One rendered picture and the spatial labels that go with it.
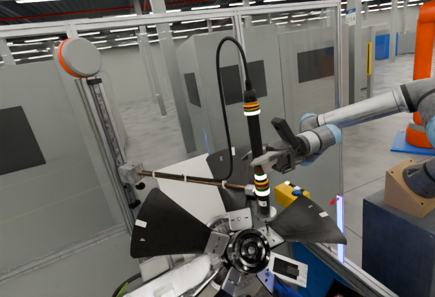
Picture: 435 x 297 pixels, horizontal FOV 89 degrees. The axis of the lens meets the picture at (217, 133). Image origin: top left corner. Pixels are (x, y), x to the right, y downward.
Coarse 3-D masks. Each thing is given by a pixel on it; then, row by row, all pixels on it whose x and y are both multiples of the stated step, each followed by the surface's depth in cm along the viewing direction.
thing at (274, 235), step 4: (260, 228) 78; (264, 228) 78; (264, 232) 76; (272, 232) 76; (268, 236) 74; (272, 236) 74; (276, 236) 74; (268, 240) 72; (272, 240) 72; (276, 240) 72; (280, 240) 72; (272, 244) 71; (276, 244) 71
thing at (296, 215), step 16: (288, 208) 86; (304, 208) 85; (320, 208) 85; (272, 224) 78; (288, 224) 78; (304, 224) 78; (320, 224) 79; (336, 224) 80; (288, 240) 72; (304, 240) 72; (320, 240) 73; (336, 240) 74
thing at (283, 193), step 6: (276, 186) 122; (282, 186) 121; (288, 186) 120; (276, 192) 121; (282, 192) 116; (288, 192) 115; (306, 192) 112; (276, 198) 123; (282, 198) 117; (288, 198) 113; (294, 198) 110; (282, 204) 119; (288, 204) 114
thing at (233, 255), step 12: (252, 228) 69; (240, 240) 67; (252, 240) 67; (264, 240) 67; (228, 252) 68; (240, 252) 65; (264, 252) 67; (228, 264) 72; (240, 264) 63; (252, 264) 64; (264, 264) 64
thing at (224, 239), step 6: (210, 234) 69; (216, 234) 69; (222, 234) 69; (210, 240) 69; (216, 240) 70; (222, 240) 70; (228, 240) 69; (210, 246) 70; (222, 246) 70; (210, 252) 71; (216, 252) 71; (222, 252) 71
